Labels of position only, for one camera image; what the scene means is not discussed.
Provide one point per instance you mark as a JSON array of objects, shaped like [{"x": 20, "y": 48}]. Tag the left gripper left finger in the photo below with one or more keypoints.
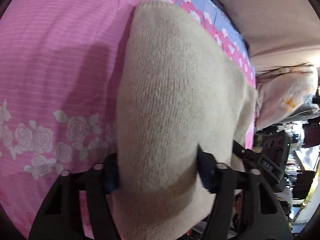
[{"x": 59, "y": 216}]

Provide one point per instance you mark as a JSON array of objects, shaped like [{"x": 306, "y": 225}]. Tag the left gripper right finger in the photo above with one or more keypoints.
[{"x": 243, "y": 199}]

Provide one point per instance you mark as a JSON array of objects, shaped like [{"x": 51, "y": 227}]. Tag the cream knit sweater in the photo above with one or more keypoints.
[{"x": 179, "y": 91}]

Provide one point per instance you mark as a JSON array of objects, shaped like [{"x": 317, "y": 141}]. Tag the pink patterned pillow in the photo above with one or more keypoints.
[{"x": 282, "y": 91}]

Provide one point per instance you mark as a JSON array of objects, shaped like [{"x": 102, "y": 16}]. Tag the beige curtain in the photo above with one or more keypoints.
[{"x": 280, "y": 33}]

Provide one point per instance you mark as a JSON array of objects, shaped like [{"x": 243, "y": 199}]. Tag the pink floral bed sheet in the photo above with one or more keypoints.
[{"x": 61, "y": 64}]

